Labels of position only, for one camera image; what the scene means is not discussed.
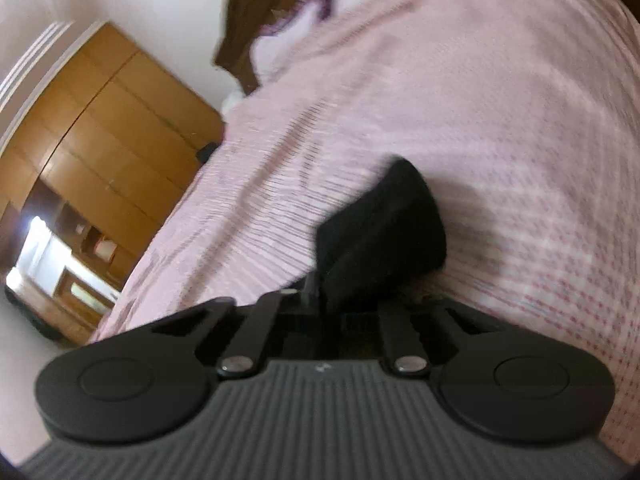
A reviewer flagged small black object by wardrobe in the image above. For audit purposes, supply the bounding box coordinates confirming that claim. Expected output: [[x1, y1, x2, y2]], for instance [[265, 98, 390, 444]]
[[195, 142, 219, 165]]

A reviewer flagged pink item on shelf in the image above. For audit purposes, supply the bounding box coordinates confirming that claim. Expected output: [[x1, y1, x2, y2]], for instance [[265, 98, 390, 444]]
[[92, 236, 118, 263]]

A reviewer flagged pink checked bed sheet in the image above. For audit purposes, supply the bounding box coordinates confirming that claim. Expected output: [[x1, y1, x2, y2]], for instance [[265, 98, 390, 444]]
[[96, 0, 639, 462]]

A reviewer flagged pink pillow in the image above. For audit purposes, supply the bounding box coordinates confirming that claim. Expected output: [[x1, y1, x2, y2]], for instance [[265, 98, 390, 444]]
[[248, 0, 432, 86]]

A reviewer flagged white plush toy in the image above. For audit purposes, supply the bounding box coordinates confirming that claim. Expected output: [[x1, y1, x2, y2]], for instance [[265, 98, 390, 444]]
[[220, 90, 245, 118]]

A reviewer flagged dark wooden headboard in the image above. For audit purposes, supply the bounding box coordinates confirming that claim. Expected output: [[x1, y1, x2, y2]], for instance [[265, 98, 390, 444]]
[[214, 0, 352, 96]]

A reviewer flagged black small garment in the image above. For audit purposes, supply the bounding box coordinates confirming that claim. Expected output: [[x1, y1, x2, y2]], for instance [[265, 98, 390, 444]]
[[314, 157, 447, 309]]

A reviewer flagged wooden wardrobe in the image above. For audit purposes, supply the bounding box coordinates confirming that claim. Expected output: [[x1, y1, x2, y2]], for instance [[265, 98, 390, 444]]
[[1, 24, 224, 344]]

